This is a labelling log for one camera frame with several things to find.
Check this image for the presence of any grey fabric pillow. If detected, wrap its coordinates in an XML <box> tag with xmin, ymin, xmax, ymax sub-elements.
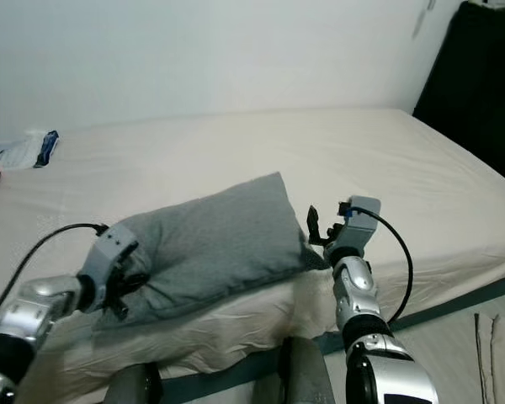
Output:
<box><xmin>109</xmin><ymin>173</ymin><xmax>331</xmax><ymax>329</ymax></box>

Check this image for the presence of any robot left leg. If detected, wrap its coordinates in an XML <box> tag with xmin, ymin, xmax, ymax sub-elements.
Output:
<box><xmin>109</xmin><ymin>364</ymin><xmax>166</xmax><ymax>404</ymax></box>

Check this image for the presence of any robot leg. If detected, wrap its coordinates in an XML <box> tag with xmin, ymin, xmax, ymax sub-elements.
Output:
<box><xmin>278</xmin><ymin>337</ymin><xmax>338</xmax><ymax>404</ymax></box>
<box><xmin>109</xmin><ymin>364</ymin><xmax>166</xmax><ymax>404</ymax></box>

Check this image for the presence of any cream bed mattress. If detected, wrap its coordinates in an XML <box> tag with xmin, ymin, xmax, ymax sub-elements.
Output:
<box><xmin>0</xmin><ymin>107</ymin><xmax>505</xmax><ymax>403</ymax></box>

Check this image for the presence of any robot right leg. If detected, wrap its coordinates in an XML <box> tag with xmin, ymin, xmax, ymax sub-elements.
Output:
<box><xmin>278</xmin><ymin>337</ymin><xmax>338</xmax><ymax>404</ymax></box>

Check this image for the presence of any white blue plastic packet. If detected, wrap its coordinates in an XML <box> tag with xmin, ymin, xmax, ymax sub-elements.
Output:
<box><xmin>0</xmin><ymin>129</ymin><xmax>60</xmax><ymax>170</ymax></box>

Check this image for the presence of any black cabinet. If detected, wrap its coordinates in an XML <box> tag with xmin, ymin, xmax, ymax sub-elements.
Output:
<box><xmin>412</xmin><ymin>0</ymin><xmax>505</xmax><ymax>191</ymax></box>

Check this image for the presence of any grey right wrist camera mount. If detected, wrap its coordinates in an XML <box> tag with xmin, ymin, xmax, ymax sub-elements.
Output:
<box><xmin>324</xmin><ymin>195</ymin><xmax>383</xmax><ymax>262</ymax></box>

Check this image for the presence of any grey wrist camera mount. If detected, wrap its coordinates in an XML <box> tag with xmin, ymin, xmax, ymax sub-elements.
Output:
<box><xmin>77</xmin><ymin>223</ymin><xmax>141</xmax><ymax>312</ymax></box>
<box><xmin>324</xmin><ymin>195</ymin><xmax>383</xmax><ymax>262</ymax></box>

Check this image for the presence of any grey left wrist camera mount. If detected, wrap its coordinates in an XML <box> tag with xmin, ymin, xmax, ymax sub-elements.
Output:
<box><xmin>77</xmin><ymin>223</ymin><xmax>141</xmax><ymax>312</ymax></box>

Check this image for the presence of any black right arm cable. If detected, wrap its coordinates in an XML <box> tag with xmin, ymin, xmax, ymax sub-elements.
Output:
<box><xmin>349</xmin><ymin>206</ymin><xmax>416</xmax><ymax>327</ymax></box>

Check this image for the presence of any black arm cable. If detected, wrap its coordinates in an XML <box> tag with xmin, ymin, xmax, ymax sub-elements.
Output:
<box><xmin>0</xmin><ymin>222</ymin><xmax>110</xmax><ymax>329</ymax></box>
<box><xmin>349</xmin><ymin>206</ymin><xmax>416</xmax><ymax>327</ymax></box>

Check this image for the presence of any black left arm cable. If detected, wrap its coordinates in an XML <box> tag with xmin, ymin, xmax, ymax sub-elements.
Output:
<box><xmin>0</xmin><ymin>222</ymin><xmax>110</xmax><ymax>329</ymax></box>

